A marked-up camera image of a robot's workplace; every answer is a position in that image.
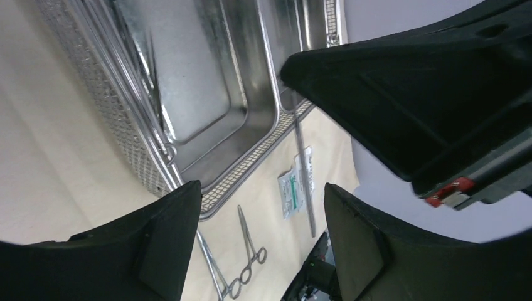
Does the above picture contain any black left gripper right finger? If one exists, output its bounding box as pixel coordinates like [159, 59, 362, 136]
[324, 183, 531, 300]

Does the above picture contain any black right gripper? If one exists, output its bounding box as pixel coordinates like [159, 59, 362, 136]
[280, 1, 531, 210]

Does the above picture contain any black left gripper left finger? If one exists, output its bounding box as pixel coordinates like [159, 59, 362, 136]
[1, 181, 202, 300]

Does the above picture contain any long steel needle holder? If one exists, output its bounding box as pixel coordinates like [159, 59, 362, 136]
[196, 230, 242, 300]

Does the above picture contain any green white sterile packet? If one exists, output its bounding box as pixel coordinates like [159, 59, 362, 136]
[277, 169, 301, 220]

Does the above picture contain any steel hemostat clamp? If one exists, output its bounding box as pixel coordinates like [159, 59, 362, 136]
[237, 205, 267, 285]

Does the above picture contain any cream cloth wrap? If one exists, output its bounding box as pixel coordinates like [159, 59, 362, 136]
[0, 0, 360, 301]

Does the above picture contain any steel mesh instrument tray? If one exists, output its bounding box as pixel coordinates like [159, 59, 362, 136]
[36, 1, 342, 221]

